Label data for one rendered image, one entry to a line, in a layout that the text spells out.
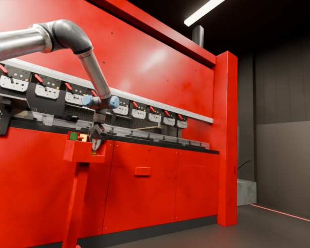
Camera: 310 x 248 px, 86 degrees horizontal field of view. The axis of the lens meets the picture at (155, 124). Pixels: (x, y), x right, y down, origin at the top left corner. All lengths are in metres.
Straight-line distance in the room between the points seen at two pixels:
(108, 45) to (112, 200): 1.40
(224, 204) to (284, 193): 1.88
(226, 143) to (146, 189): 1.21
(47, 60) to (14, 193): 0.97
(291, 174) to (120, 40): 3.58
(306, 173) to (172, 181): 2.69
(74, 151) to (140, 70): 1.14
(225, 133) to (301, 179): 1.98
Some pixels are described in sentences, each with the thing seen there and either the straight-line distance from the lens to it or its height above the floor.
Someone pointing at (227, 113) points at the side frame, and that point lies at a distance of 2.40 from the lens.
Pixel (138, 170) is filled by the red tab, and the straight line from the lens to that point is 1.55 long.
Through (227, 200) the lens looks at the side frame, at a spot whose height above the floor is 0.29.
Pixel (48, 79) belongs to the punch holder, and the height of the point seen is 1.24.
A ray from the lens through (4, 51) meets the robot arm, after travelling 0.81.
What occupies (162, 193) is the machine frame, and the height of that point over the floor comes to 0.38.
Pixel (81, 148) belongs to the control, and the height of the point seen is 0.74.
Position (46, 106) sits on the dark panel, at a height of 1.13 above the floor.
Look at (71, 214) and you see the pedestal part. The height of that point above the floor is 0.36.
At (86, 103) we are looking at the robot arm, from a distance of 1.08.
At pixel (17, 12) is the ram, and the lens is 1.79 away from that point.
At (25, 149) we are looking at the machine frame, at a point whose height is 0.70.
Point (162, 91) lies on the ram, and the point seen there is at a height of 1.46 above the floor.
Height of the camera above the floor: 0.74
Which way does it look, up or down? 11 degrees up
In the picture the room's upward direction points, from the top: 6 degrees clockwise
